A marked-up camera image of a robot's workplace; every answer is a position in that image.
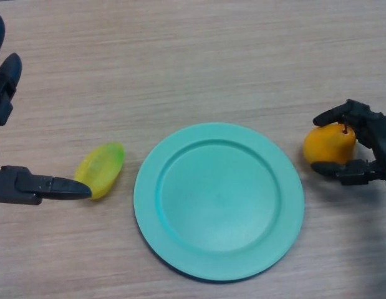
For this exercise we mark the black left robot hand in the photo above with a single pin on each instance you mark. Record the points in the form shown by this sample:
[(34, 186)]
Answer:
[(18, 187)]

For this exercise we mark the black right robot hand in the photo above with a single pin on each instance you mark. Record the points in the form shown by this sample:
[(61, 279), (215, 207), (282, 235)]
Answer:
[(379, 130)]

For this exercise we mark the yellow orange pear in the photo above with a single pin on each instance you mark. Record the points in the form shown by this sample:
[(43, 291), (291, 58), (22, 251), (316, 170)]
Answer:
[(328, 144)]

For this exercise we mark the teal green round plate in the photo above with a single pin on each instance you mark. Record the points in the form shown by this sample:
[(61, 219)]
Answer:
[(219, 205)]

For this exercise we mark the yellow-green mango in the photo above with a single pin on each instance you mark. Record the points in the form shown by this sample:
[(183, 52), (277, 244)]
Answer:
[(102, 162)]

